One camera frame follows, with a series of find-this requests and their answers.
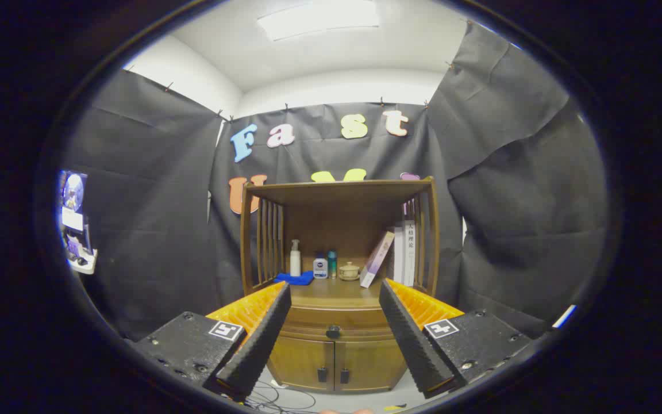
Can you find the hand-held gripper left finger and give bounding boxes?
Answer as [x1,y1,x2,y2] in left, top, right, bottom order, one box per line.
[133,281,292,402]

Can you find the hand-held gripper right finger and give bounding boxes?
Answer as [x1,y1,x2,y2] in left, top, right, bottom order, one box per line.
[378,278,533,398]

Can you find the wooden drawer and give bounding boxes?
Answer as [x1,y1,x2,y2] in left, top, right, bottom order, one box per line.
[281,306,395,343]

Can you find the wooden cabinet door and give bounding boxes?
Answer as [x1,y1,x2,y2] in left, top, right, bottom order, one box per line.
[268,335,336,393]
[334,336,407,393]

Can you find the wooden countertop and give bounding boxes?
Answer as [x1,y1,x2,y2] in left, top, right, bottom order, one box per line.
[248,275,424,311]

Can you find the wooden cabinet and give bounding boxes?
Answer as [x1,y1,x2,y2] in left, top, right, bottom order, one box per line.
[239,177,441,394]

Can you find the blue cloth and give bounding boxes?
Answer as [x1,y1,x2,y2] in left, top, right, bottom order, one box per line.
[274,271,315,286]

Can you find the white book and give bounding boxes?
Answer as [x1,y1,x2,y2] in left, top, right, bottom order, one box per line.
[403,220,417,287]

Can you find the patterned book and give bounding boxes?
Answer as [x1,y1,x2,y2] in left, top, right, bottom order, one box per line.
[391,225,406,283]

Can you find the white plastic object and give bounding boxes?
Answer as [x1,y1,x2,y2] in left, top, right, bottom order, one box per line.
[552,304,578,329]

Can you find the black floor cables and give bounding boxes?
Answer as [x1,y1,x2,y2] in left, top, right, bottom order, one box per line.
[245,379,337,414]

